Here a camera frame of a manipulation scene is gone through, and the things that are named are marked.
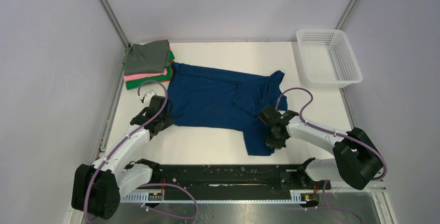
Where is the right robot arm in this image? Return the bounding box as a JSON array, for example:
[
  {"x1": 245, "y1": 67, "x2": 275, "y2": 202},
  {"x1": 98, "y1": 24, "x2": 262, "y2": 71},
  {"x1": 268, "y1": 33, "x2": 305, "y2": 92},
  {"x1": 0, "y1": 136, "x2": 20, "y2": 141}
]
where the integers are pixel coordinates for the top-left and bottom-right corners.
[{"x1": 259, "y1": 106, "x2": 386, "y2": 190}]

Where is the pink folded t-shirt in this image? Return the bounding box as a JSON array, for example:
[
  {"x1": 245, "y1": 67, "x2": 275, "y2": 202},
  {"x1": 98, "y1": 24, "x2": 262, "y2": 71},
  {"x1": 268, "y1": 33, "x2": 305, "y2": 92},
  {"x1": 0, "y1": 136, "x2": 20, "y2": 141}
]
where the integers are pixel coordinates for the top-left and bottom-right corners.
[{"x1": 123, "y1": 68, "x2": 168, "y2": 81}]

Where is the grey folded t-shirt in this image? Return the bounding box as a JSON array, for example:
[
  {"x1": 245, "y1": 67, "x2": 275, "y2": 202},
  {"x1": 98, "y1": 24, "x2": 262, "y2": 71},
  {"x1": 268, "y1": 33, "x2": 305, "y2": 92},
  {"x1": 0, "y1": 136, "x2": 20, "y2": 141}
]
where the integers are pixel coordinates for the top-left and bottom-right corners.
[{"x1": 122, "y1": 39, "x2": 170, "y2": 76}]

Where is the orange folded t-shirt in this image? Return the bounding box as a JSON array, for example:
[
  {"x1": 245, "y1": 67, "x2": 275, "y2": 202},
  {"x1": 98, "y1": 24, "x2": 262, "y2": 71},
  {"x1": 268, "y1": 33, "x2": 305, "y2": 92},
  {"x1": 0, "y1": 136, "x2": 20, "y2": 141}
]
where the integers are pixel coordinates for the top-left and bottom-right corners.
[{"x1": 167, "y1": 47, "x2": 175, "y2": 76}]

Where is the blue t-shirt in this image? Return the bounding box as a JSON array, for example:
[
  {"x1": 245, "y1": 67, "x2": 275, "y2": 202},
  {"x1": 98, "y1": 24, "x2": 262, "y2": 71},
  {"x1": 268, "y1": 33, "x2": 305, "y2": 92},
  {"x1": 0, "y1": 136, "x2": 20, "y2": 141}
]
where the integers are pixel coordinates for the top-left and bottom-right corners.
[{"x1": 168, "y1": 62, "x2": 288, "y2": 156}]

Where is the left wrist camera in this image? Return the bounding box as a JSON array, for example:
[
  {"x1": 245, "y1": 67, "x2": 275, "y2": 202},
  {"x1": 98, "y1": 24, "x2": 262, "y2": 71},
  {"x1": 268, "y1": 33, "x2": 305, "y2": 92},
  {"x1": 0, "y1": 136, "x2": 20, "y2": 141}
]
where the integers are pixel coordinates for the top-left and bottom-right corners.
[{"x1": 139, "y1": 90, "x2": 157, "y2": 103}]

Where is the white perforated plastic basket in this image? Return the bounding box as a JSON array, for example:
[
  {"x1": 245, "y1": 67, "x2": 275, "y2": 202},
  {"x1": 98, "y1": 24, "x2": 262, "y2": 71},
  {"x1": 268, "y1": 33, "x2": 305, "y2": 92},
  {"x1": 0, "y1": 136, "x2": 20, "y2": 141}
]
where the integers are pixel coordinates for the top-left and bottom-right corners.
[{"x1": 296, "y1": 29, "x2": 363, "y2": 88}]

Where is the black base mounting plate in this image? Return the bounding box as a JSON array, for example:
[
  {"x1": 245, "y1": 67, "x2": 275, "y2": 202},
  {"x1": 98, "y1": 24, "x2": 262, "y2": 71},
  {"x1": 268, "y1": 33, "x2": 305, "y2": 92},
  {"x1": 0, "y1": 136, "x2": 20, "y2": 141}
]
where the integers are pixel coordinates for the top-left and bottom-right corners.
[{"x1": 94, "y1": 159, "x2": 333, "y2": 203}]

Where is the green folded t-shirt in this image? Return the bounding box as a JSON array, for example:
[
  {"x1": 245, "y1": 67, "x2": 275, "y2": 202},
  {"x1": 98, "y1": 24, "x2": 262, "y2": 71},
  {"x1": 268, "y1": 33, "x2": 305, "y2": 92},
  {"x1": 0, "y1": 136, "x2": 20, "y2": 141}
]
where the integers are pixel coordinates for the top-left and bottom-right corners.
[{"x1": 125, "y1": 50, "x2": 175, "y2": 91}]

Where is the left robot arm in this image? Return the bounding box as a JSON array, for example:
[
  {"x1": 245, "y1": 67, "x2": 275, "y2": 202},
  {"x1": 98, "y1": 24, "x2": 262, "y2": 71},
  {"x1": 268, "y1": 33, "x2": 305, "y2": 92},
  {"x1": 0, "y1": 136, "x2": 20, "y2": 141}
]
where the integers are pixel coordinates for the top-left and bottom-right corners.
[{"x1": 71, "y1": 95, "x2": 174, "y2": 220}]

